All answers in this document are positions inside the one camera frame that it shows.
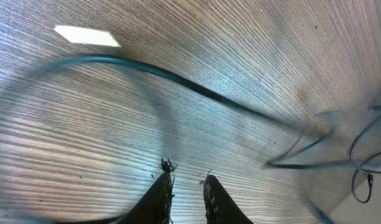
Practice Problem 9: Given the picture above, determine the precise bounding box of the black micro USB cable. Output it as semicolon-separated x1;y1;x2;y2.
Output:
265;104;381;205

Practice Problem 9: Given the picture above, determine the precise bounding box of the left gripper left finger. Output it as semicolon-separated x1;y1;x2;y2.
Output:
115;159;176;224

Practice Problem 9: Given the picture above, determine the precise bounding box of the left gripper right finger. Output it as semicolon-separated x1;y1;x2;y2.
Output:
200;171;253;224

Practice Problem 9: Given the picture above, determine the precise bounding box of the black USB cable blue plug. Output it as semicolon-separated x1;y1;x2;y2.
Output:
0;53;337;224

